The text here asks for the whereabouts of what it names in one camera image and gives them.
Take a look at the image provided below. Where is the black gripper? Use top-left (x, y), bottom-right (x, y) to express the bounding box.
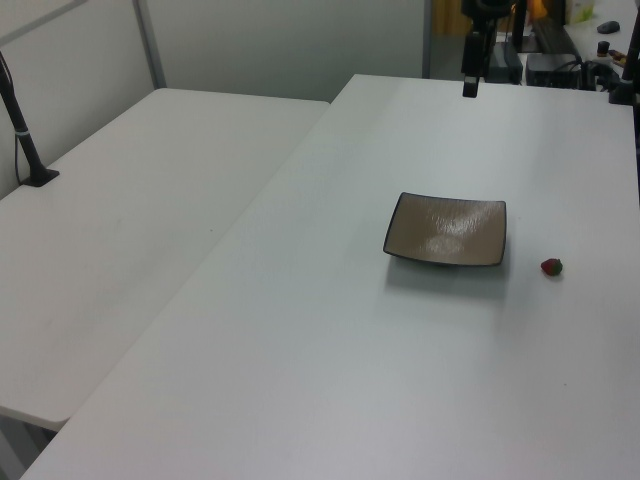
top-left (460, 0), bottom-right (516, 99)

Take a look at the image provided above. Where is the square brown ceramic plate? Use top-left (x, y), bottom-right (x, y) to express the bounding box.
top-left (382, 191), bottom-right (508, 268)

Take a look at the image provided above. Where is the black monitor stand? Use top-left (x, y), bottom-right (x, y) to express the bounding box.
top-left (510, 0), bottom-right (541, 54)

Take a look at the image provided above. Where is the wooden panel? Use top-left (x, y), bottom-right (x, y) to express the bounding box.
top-left (431, 0), bottom-right (471, 37)

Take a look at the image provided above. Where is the black electronics box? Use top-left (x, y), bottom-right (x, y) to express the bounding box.
top-left (524, 52), bottom-right (584, 88)

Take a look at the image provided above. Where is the black keyboard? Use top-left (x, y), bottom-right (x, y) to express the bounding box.
top-left (532, 19), bottom-right (583, 56)

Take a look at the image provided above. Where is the green and white box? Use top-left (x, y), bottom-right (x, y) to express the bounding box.
top-left (564, 0), bottom-right (596, 25)

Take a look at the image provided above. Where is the black pole with clamp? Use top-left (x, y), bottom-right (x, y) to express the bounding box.
top-left (607, 0), bottom-right (640, 106)

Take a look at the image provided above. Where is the grey metal door post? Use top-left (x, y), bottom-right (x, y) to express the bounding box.
top-left (421, 0), bottom-right (434, 79)

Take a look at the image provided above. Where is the bundle of black cables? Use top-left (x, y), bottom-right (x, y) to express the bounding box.
top-left (579, 58), bottom-right (621, 93)

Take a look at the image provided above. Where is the black camera pole with base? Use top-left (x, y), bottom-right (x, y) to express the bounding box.
top-left (0, 50), bottom-right (61, 188)

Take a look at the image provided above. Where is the thin black cable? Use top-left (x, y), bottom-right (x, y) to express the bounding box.
top-left (0, 49), bottom-right (26, 184)

